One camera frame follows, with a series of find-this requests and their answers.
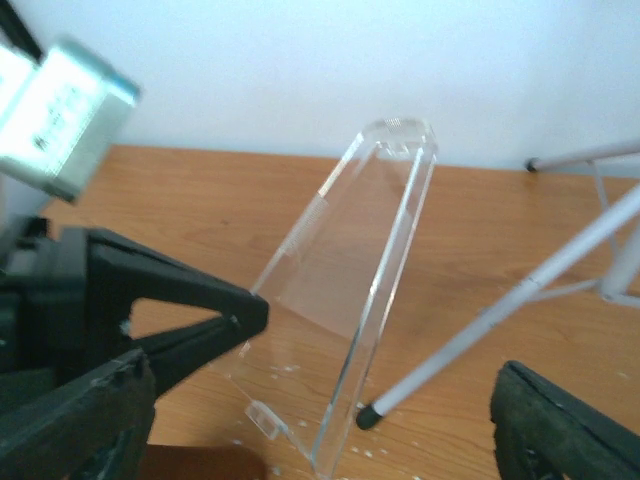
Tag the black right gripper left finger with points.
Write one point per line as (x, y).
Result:
(94, 427)

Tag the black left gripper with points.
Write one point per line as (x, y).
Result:
(62, 295)

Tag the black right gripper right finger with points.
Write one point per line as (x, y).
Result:
(541, 431)

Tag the brown wooden metronome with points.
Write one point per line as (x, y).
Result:
(164, 462)

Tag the clear acrylic metronome cover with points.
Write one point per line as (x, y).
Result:
(330, 286)

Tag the white tripod music stand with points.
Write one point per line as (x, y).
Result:
(613, 286)

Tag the black aluminium frame post left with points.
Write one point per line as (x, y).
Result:
(17, 32)

